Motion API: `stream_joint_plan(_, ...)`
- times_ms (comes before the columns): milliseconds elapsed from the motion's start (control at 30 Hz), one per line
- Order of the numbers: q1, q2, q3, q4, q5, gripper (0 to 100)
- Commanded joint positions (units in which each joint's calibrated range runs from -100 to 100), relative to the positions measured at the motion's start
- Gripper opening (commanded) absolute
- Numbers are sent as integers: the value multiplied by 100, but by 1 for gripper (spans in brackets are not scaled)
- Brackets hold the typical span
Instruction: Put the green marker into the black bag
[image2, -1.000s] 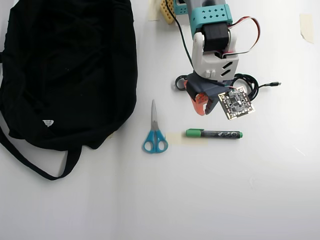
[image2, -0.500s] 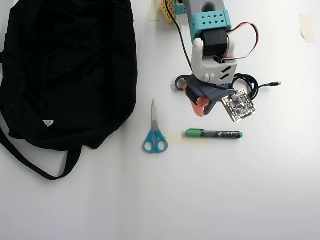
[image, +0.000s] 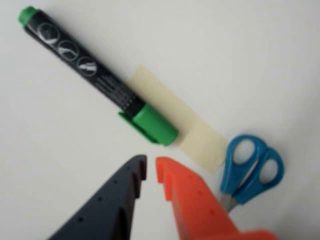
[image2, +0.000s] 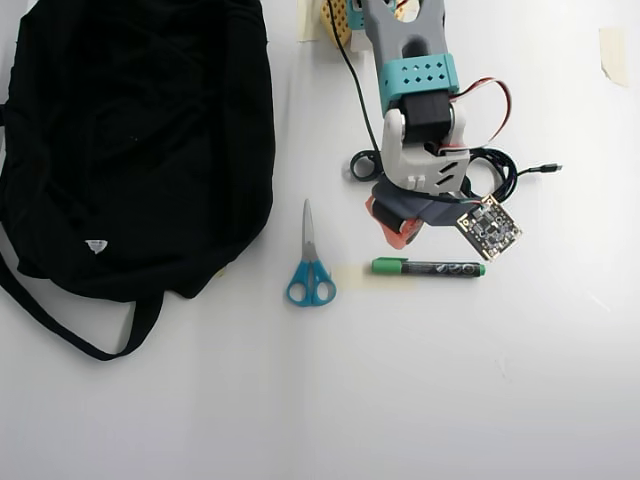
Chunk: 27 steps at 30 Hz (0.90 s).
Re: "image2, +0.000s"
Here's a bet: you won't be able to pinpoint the red white servo wire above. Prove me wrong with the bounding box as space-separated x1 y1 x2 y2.
437 77 514 154

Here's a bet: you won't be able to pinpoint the camera circuit board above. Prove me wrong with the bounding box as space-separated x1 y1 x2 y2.
454 193 525 263

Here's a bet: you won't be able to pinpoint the thin black camera cable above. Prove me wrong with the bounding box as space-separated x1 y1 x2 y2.
329 14 486 206

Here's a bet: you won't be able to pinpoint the torn beige masking tape piece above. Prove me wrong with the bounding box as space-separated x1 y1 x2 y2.
598 28 630 89

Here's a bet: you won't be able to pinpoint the coiled black USB cable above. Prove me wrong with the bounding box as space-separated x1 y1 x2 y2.
464 147 564 206

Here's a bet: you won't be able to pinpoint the black fabric bag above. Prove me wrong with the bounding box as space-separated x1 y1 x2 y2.
0 0 277 362

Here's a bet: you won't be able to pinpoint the long beige masking tape strip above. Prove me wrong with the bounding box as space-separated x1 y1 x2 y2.
332 264 416 292

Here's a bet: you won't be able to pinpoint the yellow perforated block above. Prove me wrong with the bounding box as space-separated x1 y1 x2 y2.
319 0 359 49

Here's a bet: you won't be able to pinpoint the blue-handled scissors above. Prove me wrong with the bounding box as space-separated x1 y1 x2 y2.
285 198 336 307

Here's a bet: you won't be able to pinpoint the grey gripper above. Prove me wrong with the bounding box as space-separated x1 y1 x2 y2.
364 174 431 251

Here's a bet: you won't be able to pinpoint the narrow beige masking tape piece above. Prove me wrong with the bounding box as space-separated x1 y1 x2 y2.
297 0 321 43

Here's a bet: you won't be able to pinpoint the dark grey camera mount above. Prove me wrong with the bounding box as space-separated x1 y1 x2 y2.
422 198 476 229

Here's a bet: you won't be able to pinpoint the green marker with black barrel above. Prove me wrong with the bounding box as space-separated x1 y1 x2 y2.
370 257 488 278

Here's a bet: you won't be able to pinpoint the small black ring clamp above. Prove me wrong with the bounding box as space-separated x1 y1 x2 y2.
348 149 386 182

